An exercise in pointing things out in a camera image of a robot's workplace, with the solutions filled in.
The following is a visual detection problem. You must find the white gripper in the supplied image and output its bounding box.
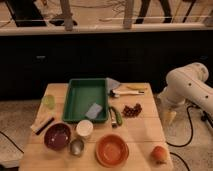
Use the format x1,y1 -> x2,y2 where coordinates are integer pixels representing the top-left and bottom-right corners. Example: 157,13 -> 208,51
158,87 -> 185,126

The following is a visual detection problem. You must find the dark red grape bunch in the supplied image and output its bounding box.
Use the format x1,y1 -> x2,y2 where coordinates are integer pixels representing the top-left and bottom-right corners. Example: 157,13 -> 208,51
122,103 -> 142,117

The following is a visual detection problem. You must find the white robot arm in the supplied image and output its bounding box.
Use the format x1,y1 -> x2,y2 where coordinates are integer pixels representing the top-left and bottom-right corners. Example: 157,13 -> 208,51
158,62 -> 213,125

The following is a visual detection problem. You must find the orange red bowl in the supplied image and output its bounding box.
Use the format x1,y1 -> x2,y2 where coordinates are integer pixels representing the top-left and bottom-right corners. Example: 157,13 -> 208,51
95,134 -> 129,168

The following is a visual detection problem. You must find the purple bowl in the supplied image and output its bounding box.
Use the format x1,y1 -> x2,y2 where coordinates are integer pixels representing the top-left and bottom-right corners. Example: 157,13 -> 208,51
44,123 -> 71,151

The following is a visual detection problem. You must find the peach apple fruit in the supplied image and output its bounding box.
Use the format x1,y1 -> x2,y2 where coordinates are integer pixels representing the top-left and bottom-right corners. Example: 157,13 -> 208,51
151,146 -> 167,164

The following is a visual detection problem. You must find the wooden table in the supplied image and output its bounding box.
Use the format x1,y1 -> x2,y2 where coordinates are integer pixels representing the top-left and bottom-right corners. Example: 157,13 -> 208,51
19,83 -> 173,171

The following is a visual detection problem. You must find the yellow banana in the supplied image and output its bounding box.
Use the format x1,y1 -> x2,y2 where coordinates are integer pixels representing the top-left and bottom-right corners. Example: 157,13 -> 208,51
127,84 -> 147,91

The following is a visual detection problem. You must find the blue sponge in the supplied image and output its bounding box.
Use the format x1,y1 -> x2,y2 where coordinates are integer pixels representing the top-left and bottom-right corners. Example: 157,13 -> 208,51
85,103 -> 102,119

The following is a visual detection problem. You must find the white cup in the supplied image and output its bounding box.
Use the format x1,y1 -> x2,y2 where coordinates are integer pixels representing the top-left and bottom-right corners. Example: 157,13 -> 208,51
76,120 -> 93,139

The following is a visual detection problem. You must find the green plastic tray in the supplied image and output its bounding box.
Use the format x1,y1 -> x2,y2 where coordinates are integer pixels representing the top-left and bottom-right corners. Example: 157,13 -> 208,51
62,78 -> 108,123

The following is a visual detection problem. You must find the small metal cup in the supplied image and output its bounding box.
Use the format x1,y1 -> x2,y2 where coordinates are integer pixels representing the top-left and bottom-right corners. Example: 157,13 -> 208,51
70,139 -> 84,156

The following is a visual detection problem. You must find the black floor cable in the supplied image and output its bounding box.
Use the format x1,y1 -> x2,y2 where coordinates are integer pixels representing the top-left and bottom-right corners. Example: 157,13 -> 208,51
166,104 -> 213,171

